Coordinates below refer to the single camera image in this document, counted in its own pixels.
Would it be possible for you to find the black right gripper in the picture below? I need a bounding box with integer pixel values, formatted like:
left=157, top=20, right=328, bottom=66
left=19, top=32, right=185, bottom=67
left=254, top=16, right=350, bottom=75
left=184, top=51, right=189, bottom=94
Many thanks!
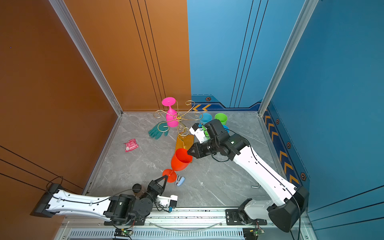
left=185, top=139, right=220, bottom=159

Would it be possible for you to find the red wine glass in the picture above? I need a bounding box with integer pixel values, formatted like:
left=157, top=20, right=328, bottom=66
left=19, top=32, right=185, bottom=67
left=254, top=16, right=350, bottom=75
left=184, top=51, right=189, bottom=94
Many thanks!
left=163, top=149, right=193, bottom=183

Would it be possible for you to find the green wine glass front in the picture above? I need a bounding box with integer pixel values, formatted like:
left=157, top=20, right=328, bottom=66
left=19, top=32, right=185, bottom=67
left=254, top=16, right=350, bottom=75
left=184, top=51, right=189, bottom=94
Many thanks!
left=202, top=126, right=210, bottom=138

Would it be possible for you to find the green wine glass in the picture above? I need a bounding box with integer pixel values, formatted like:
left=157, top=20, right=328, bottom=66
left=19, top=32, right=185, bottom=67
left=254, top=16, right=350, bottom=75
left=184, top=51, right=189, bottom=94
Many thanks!
left=215, top=113, right=228, bottom=126
left=202, top=126, right=210, bottom=138

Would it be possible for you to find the light blue wine glass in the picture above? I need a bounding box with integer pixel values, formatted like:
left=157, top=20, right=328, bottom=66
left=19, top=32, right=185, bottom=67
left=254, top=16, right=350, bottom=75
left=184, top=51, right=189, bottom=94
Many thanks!
left=200, top=113, right=213, bottom=125

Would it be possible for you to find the magenta wine glass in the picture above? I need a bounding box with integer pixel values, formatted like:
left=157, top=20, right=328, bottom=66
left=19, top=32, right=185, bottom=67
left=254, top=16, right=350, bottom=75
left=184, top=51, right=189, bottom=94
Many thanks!
left=162, top=97, right=179, bottom=128

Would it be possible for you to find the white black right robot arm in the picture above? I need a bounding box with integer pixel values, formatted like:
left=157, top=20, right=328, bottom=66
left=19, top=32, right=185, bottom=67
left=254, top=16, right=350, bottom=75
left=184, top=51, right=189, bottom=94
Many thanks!
left=188, top=120, right=309, bottom=233

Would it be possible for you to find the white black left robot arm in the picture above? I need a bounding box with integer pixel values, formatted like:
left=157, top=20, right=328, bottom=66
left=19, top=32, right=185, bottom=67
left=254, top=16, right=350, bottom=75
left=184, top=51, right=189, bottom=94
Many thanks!
left=30, top=176, right=178, bottom=226

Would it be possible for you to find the orange wooden rack base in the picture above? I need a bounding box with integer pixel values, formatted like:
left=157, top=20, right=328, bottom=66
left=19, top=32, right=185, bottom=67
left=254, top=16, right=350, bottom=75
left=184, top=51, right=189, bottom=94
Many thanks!
left=175, top=135, right=195, bottom=151

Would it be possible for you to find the brown jar black lid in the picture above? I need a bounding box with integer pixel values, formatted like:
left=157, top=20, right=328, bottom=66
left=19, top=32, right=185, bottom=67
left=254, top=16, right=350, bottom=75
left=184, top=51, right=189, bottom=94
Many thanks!
left=132, top=184, right=142, bottom=194

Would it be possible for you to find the light blue stapler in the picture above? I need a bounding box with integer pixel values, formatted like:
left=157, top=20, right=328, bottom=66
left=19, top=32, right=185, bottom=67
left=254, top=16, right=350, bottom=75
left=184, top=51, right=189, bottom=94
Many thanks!
left=175, top=175, right=185, bottom=187

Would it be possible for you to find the pink snack packet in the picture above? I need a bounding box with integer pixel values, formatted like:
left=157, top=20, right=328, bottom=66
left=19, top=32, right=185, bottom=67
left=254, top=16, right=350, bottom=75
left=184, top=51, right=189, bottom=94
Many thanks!
left=125, top=139, right=139, bottom=153

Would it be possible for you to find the teal rubber glove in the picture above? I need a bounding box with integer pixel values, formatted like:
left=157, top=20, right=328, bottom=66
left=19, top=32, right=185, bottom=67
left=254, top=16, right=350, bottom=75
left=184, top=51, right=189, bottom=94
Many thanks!
left=148, top=122, right=170, bottom=140

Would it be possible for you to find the green circuit board left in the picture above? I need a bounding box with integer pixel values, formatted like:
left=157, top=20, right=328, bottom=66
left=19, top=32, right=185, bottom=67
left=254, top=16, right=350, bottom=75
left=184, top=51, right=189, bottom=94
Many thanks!
left=114, top=229, right=133, bottom=240

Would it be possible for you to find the green circuit board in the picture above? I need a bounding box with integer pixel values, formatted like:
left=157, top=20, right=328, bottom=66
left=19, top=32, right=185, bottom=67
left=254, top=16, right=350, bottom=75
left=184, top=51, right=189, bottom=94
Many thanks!
left=243, top=228, right=265, bottom=240
left=114, top=229, right=133, bottom=240

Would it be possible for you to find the green circuit board right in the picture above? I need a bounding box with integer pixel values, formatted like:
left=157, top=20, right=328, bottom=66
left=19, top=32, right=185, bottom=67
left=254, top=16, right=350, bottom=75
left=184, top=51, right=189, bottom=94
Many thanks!
left=243, top=228, right=265, bottom=240

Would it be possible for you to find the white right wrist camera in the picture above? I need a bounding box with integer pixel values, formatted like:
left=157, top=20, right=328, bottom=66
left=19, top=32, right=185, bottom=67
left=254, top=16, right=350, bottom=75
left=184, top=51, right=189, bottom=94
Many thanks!
left=190, top=123, right=210, bottom=144

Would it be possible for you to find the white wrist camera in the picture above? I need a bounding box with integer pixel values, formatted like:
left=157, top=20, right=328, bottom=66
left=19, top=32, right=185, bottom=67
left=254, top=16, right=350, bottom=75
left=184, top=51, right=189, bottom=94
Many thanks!
left=190, top=123, right=210, bottom=144
left=157, top=195, right=178, bottom=213

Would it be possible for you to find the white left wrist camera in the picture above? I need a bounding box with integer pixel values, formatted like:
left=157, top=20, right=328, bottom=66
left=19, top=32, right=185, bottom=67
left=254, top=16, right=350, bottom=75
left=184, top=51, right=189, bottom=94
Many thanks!
left=157, top=195, right=178, bottom=213

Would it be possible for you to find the gold wire glass rack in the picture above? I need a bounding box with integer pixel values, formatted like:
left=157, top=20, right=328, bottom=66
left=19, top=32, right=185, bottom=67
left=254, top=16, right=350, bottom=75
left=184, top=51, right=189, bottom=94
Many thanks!
left=153, top=100, right=202, bottom=136

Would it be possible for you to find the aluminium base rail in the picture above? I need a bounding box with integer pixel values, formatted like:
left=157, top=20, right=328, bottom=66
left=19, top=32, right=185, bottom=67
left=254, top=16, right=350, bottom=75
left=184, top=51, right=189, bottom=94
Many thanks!
left=55, top=207, right=317, bottom=240

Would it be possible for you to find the aluminium corner post right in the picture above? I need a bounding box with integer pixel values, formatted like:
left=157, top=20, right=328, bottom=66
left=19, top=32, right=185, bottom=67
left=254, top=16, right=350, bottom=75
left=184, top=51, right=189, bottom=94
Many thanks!
left=258, top=0, right=319, bottom=117

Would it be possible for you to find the aluminium corner post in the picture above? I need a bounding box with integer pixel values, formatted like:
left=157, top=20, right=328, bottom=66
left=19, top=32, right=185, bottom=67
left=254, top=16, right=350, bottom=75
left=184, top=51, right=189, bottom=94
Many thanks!
left=49, top=0, right=124, bottom=117
left=258, top=0, right=319, bottom=117

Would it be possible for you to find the aluminium corner post left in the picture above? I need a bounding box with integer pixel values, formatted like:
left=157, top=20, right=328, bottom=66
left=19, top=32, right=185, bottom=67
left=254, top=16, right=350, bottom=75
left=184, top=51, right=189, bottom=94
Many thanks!
left=49, top=0, right=124, bottom=117

